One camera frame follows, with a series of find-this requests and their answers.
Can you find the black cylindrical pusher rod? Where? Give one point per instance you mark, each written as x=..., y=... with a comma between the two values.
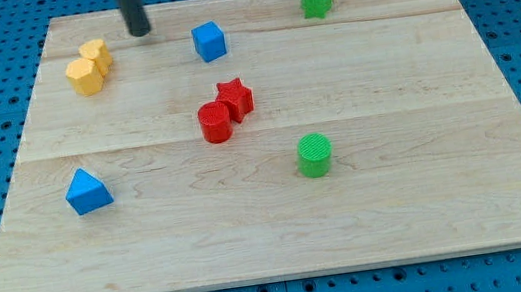
x=135, y=17

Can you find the yellow heart block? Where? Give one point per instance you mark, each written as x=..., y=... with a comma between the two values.
x=96, y=50

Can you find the yellow hexagon block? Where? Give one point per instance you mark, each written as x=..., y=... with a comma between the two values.
x=84, y=76

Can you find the blue cube block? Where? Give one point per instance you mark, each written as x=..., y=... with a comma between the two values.
x=209, y=41

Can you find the red cylinder block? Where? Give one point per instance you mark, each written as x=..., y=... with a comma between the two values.
x=215, y=122

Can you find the red star block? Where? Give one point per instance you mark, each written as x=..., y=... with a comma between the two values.
x=237, y=97

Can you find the wooden board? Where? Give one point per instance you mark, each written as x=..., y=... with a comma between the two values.
x=425, y=163

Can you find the blue triangular prism block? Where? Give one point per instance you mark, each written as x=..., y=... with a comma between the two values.
x=87, y=193

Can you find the green cylinder block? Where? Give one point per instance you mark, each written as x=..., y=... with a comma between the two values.
x=314, y=155

